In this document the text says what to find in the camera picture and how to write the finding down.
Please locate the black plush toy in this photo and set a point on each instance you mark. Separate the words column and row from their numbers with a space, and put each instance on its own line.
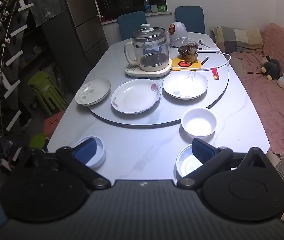
column 272, row 68

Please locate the white ceramic bowl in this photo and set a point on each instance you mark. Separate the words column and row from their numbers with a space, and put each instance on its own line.
column 199, row 122

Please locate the yellow scalloped mat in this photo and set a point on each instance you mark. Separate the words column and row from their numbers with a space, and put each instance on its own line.
column 197, row 66

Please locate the glass electric kettle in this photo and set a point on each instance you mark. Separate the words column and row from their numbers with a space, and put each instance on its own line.
column 149, row 47

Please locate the brown animal figurine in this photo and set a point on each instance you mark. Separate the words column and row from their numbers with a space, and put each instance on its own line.
column 189, row 52

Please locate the stack of green stools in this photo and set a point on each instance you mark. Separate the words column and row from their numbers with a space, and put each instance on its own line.
column 45, row 90

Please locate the green round stool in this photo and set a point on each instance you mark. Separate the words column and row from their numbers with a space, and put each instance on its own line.
column 37, row 141

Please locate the white plate red flower print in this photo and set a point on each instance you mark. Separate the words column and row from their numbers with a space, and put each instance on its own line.
column 136, row 95

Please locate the black pen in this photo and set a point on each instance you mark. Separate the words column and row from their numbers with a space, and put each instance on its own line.
column 204, row 60

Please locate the dark grey refrigerator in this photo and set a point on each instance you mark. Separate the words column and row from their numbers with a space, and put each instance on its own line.
column 82, row 5

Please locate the pink blanket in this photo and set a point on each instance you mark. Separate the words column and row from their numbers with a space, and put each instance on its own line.
column 269, row 100

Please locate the plaid pillow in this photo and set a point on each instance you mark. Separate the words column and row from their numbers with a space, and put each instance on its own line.
column 237, row 38

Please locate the grey round turntable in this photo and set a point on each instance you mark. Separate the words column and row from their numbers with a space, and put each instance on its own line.
column 157, row 117

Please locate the small white bowl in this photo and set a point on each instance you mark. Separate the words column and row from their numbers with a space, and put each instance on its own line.
column 187, row 165
column 98, row 155

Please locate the white power strip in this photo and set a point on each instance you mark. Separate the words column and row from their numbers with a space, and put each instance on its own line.
column 208, row 49

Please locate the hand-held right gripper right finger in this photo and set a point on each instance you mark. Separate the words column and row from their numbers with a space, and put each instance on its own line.
column 202, row 152

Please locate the white plate grey leaf print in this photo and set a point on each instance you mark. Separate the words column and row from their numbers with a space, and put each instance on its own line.
column 185, row 84

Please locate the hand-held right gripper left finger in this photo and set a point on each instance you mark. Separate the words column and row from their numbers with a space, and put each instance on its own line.
column 85, row 149

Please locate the white cup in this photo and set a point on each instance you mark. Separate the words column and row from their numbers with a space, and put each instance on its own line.
column 154, row 8

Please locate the red round coaster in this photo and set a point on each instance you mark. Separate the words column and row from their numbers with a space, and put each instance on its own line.
column 184, row 64

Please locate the red and yellow lighter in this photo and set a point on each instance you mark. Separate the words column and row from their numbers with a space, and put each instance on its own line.
column 215, row 73

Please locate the white round appliance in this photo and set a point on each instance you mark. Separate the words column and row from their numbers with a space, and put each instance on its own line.
column 178, row 32

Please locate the red plastic stool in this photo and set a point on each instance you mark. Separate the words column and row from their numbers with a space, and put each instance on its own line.
column 53, row 123

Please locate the beige plate green floral print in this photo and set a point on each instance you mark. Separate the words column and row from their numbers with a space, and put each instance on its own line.
column 93, row 91

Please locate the grey hanging cloth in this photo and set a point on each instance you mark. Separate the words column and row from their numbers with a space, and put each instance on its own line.
column 45, row 10

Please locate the white ladder rack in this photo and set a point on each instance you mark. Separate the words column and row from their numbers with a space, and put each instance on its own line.
column 19, row 30

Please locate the blue dining chair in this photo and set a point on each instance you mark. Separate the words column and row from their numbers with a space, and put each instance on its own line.
column 189, row 18
column 129, row 25

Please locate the green box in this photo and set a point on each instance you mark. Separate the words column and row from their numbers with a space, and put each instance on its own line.
column 162, row 8

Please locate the clear water bottle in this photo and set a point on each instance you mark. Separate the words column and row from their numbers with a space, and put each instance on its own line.
column 147, row 6

